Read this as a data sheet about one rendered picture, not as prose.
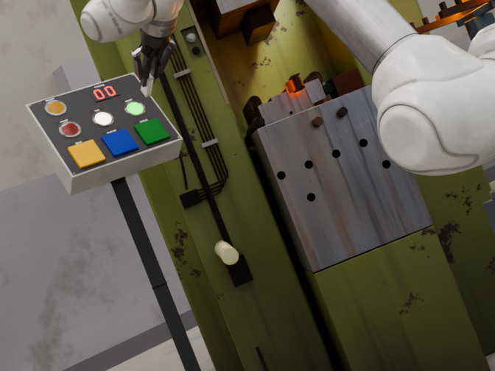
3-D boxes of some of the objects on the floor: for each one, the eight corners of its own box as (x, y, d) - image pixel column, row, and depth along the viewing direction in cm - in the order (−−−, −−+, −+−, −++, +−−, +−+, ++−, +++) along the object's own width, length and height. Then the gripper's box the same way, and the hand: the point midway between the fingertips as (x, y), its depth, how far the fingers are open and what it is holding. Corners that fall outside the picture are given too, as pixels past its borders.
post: (244, 483, 259) (103, 124, 259) (231, 488, 259) (90, 129, 259) (244, 478, 263) (104, 126, 263) (230, 483, 263) (91, 131, 263)
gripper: (141, 43, 226) (131, 109, 244) (186, 30, 233) (173, 96, 251) (127, 23, 230) (117, 90, 248) (171, 11, 236) (159, 77, 254)
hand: (146, 84), depth 247 cm, fingers closed
